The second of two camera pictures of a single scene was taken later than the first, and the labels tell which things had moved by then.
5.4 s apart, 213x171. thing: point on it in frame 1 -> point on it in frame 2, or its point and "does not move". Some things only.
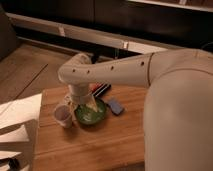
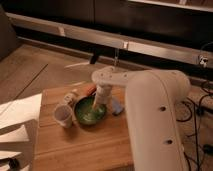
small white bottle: (67, 99) does not move
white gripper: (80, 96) -> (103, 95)
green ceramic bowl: (89, 116) does not move
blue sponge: (115, 106) does not move
